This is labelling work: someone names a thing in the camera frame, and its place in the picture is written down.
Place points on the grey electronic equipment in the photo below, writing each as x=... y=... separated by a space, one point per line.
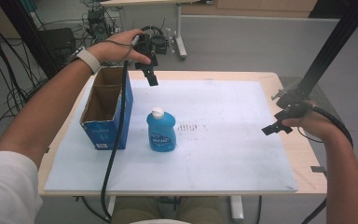
x=98 y=23

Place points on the person's left leg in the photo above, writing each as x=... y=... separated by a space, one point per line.
x=136 y=211

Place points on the white-legged desk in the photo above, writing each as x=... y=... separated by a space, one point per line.
x=178 y=31

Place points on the black box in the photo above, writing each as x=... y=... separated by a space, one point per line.
x=57 y=43

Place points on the person's left hand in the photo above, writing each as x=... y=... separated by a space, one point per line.
x=115 y=48

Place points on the person's right hand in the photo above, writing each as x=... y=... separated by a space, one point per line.
x=315 y=123

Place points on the blue bottle with white cap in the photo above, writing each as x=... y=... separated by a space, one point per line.
x=161 y=132

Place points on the black metal stand post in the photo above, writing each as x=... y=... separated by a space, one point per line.
x=332 y=46

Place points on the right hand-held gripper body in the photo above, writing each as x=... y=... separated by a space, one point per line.
x=292 y=107

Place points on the white shirt sleeve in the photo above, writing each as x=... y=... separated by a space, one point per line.
x=7 y=189

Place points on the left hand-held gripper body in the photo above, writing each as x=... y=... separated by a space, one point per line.
x=146 y=46

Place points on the wristwatch with white band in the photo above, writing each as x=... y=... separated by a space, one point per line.
x=88 y=59

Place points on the person's leg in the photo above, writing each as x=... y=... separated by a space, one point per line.
x=136 y=211
x=199 y=211

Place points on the white table leg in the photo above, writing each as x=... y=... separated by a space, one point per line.
x=236 y=208
x=111 y=205

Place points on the person's right leg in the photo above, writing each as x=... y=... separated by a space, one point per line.
x=199 y=211

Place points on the blue cardboard box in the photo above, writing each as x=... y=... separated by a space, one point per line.
x=112 y=132

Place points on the white board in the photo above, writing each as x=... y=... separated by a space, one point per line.
x=214 y=155

